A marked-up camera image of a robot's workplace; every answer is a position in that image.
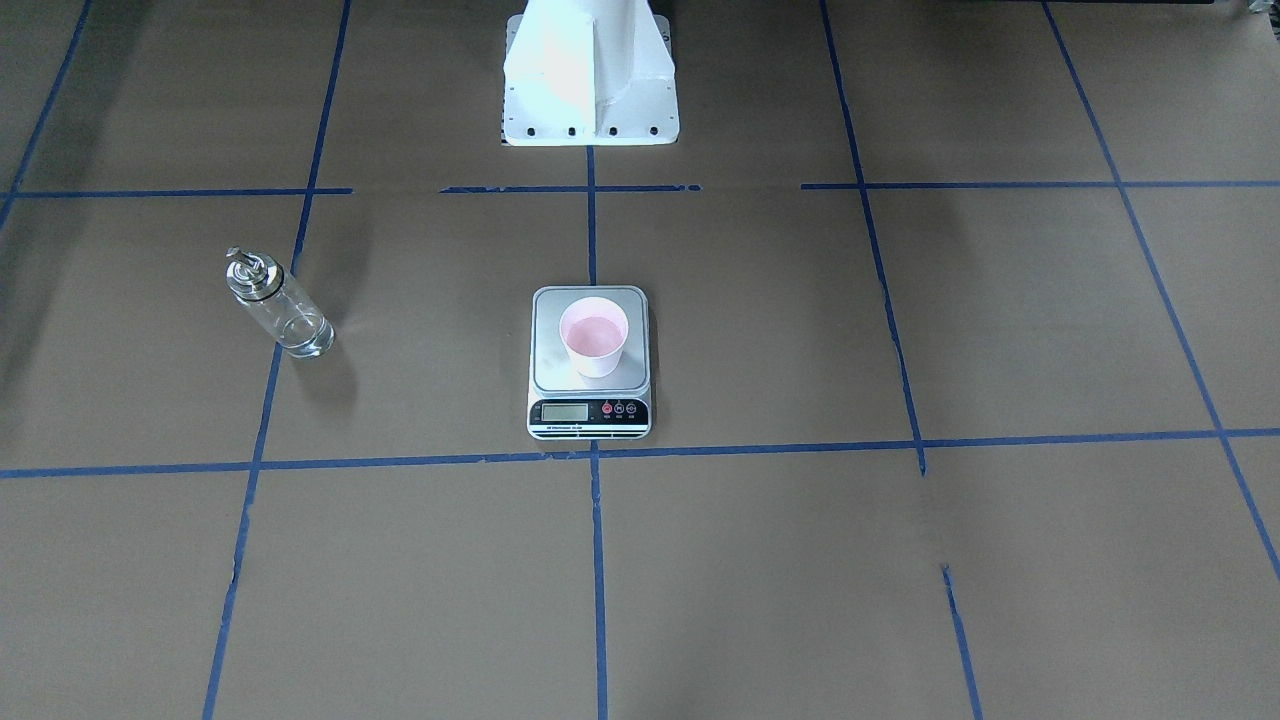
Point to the pink paper cup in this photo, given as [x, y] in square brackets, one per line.
[593, 332]

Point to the clear glass sauce bottle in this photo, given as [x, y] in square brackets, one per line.
[277, 301]

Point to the silver digital kitchen scale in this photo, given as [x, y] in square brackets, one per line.
[561, 404]

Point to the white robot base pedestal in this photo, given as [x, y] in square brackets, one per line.
[589, 73]

